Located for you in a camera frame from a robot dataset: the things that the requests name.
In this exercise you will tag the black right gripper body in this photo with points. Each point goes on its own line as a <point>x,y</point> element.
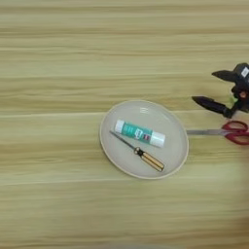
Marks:
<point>243,100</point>

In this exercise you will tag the small green block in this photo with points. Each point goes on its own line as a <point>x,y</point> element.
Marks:
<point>232,99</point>

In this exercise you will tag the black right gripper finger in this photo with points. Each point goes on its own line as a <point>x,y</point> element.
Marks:
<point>228,75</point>
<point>214,105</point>

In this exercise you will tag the black box with white label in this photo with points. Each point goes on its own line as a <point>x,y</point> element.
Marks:
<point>242,74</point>

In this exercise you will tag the green white glue stick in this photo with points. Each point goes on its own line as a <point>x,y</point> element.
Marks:
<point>136,132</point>

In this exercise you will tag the round beige plate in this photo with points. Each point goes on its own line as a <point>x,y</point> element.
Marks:
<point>171,152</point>

